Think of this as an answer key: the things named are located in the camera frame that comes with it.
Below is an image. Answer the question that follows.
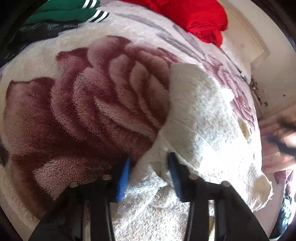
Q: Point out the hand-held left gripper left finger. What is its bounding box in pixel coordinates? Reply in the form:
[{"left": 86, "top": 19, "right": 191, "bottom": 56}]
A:
[{"left": 28, "top": 157, "right": 132, "bottom": 241}]

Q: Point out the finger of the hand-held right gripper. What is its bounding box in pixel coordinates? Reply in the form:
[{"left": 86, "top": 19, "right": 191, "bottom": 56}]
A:
[
  {"left": 266, "top": 136, "right": 296, "bottom": 161},
  {"left": 279, "top": 120, "right": 296, "bottom": 131}
]

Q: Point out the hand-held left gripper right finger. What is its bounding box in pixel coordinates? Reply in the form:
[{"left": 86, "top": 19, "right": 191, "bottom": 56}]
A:
[{"left": 167, "top": 152, "right": 270, "bottom": 241}]

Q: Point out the white fluffy towel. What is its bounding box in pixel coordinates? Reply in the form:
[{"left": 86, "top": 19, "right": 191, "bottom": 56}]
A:
[{"left": 111, "top": 63, "right": 274, "bottom": 241}]

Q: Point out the pink patterned floor mat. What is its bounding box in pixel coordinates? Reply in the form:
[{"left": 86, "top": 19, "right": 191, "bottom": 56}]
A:
[{"left": 258, "top": 111, "right": 296, "bottom": 184}]

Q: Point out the floral plush blanket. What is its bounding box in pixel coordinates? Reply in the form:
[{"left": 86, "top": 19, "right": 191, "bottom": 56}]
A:
[{"left": 0, "top": 0, "right": 263, "bottom": 232}]

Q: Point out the white door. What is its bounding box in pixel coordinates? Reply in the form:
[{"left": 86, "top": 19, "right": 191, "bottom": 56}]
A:
[{"left": 217, "top": 0, "right": 271, "bottom": 68}]

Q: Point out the red garment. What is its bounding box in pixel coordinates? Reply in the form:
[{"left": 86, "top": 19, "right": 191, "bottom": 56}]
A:
[{"left": 120, "top": 0, "right": 228, "bottom": 48}]

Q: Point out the black jacket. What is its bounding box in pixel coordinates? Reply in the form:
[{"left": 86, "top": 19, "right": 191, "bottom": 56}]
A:
[{"left": 0, "top": 20, "right": 82, "bottom": 68}]

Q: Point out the green garment with white stripes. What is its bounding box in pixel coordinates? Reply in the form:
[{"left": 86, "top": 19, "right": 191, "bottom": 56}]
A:
[{"left": 23, "top": 0, "right": 110, "bottom": 26}]

